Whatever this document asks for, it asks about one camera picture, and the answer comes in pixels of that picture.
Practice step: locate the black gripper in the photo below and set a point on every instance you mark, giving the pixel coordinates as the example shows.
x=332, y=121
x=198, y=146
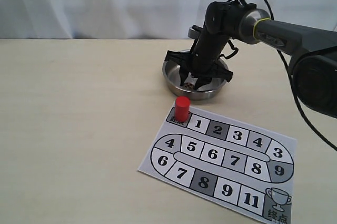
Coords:
x=204, y=63

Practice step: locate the spotted wooden die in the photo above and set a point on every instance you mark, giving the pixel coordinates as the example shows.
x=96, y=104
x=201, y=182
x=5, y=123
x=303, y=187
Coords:
x=189, y=86

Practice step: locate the red cylinder game piece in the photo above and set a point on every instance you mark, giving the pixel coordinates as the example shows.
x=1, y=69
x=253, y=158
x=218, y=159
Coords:
x=182, y=105

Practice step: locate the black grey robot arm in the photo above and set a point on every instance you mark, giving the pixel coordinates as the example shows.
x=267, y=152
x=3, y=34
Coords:
x=312, y=68

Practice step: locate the stainless steel bowl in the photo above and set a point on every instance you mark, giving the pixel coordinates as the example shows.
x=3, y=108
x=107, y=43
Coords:
x=170, y=72

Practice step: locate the printed board game sheet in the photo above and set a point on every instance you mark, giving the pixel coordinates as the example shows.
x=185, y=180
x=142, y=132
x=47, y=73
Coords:
x=231, y=163

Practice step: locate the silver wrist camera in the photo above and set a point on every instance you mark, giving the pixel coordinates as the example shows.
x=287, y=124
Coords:
x=194, y=32

